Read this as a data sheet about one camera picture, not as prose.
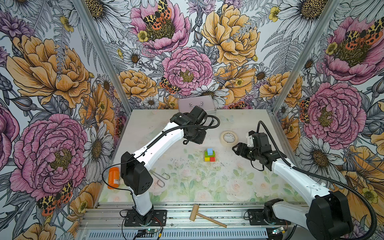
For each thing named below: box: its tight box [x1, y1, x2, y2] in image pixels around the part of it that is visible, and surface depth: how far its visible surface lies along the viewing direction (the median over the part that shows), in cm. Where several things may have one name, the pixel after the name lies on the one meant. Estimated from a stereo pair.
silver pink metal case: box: [177, 95, 217, 116], surface depth 111 cm
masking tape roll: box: [220, 130, 239, 148], surface depth 104 cm
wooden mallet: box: [189, 203, 227, 228], surface depth 76 cm
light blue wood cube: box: [207, 148, 213, 156], surface depth 91 cm
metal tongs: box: [149, 170, 171, 188], surface depth 89 cm
